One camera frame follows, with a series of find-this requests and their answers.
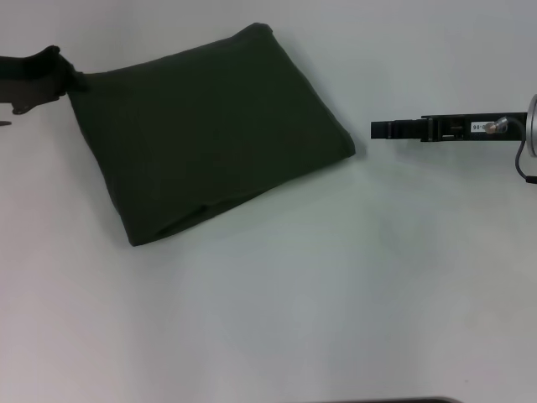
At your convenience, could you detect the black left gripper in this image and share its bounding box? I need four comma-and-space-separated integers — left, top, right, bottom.
0, 44, 91, 115

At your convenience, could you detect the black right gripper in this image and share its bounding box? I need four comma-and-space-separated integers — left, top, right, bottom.
370, 112, 530, 144

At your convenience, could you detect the dark green printed t-shirt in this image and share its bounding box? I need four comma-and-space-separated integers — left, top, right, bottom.
66, 23, 357, 248

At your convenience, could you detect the right arm cable metal plug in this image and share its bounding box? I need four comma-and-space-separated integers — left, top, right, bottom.
484, 116, 537, 186

